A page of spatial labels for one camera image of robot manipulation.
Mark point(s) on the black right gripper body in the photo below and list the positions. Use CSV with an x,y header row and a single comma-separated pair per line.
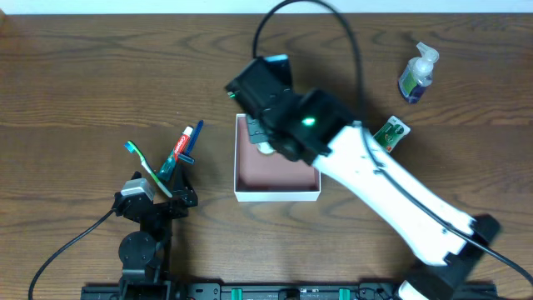
x,y
256,130

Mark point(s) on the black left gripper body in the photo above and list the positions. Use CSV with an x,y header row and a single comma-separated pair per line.
x,y
165,207

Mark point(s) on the red Colgate toothpaste tube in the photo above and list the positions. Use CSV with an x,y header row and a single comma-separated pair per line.
x,y
166,169

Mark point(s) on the white box with pink interior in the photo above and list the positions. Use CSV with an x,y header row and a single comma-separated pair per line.
x,y
261,178

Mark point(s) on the green Dettol soap box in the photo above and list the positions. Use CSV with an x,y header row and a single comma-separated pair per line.
x,y
390,134

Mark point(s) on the blue foaming soap pump bottle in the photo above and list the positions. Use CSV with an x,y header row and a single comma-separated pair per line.
x,y
418,74

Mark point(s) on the white Pantene bamboo tube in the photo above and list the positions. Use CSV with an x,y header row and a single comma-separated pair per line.
x,y
265,148

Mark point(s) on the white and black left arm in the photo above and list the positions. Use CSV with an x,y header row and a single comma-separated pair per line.
x,y
146,253

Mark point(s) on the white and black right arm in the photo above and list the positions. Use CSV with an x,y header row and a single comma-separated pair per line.
x,y
318,129

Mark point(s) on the blue disposable razor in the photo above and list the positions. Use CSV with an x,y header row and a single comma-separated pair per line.
x,y
185,155

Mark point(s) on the green and blue toothbrush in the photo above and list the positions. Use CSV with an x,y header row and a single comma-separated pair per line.
x,y
132,148

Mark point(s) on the black mounting rail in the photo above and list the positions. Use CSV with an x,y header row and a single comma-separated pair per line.
x,y
216,291

